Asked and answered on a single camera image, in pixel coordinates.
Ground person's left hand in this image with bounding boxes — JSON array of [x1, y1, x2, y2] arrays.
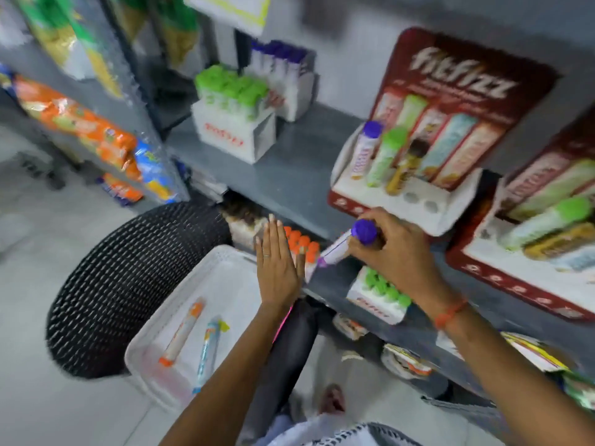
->
[[255, 214, 306, 312]]

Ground pale blue tube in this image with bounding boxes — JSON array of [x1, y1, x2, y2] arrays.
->
[[552, 248, 595, 273]]

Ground person's white patterned garment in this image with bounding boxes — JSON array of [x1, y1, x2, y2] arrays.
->
[[269, 413, 425, 446]]

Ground row of orange snack packets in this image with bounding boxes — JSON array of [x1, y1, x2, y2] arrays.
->
[[13, 74, 141, 182]]

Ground orange thread wristband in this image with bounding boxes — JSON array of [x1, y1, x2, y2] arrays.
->
[[434, 299, 469, 330]]

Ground grey metal shelf rack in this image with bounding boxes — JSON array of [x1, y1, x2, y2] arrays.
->
[[98, 0, 595, 428], [0, 0, 191, 206]]

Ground hanging green yellow snack packets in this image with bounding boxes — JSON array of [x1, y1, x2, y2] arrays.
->
[[13, 0, 122, 99], [109, 0, 201, 71]]

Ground white tube with orange cap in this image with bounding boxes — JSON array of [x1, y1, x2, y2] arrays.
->
[[159, 299, 205, 368]]

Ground blue snack packet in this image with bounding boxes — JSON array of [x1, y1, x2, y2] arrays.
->
[[134, 139, 178, 203]]

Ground yellow tube with brown cap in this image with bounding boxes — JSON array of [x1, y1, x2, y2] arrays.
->
[[385, 139, 429, 196], [523, 223, 595, 261]]

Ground person's left forearm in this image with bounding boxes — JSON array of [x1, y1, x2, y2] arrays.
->
[[160, 302, 298, 446]]

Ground blue tube with yellow tag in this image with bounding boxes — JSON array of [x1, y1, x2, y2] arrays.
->
[[192, 317, 230, 395]]

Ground white tube with purple cap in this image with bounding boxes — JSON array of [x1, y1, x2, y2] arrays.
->
[[317, 219, 378, 268]]

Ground green tube with green cap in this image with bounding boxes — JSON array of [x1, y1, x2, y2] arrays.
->
[[366, 126, 409, 188], [500, 196, 592, 251]]

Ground brown and white box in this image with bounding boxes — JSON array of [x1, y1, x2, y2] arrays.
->
[[220, 199, 269, 250]]

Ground white orange food packet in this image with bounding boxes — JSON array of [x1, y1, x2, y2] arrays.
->
[[381, 343, 434, 381], [332, 313, 369, 342]]

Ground person's right forearm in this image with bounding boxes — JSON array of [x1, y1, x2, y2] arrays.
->
[[433, 303, 595, 446]]

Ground group of orange-capped tubes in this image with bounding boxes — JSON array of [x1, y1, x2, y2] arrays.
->
[[284, 226, 321, 280]]

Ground white plastic basket tray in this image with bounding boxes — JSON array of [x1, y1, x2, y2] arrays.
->
[[125, 245, 299, 414]]

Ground black woven stool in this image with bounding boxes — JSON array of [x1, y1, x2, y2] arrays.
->
[[46, 202, 233, 380]]

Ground small orange snack packet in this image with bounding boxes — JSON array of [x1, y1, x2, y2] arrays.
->
[[99, 174, 143, 206]]

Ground person's right hand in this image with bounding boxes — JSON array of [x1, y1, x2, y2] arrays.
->
[[348, 207, 458, 317]]

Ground red cardboard display stand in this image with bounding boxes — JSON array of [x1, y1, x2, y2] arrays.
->
[[445, 107, 595, 322], [328, 27, 561, 237]]

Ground group of purple-capped tubes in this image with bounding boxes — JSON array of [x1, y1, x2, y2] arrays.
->
[[249, 40, 311, 81]]

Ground person's foot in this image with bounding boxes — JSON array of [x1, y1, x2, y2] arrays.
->
[[321, 384, 346, 417]]

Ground pink tube with purple cap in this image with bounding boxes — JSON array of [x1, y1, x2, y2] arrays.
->
[[351, 120, 383, 181]]

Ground white carton with red print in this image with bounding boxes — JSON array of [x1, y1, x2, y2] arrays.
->
[[260, 72, 318, 123], [191, 99, 277, 165], [346, 278, 410, 326]]

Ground green white food packet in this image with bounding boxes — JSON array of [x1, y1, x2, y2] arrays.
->
[[562, 370, 595, 410]]

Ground white yellow food packet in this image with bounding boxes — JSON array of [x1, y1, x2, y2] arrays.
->
[[501, 332, 571, 373]]

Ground group of green-capped tubes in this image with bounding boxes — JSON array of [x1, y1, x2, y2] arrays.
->
[[364, 267, 412, 308], [195, 65, 270, 122]]

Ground white sign with yellow border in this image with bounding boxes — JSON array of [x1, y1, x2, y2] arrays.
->
[[183, 0, 271, 37]]

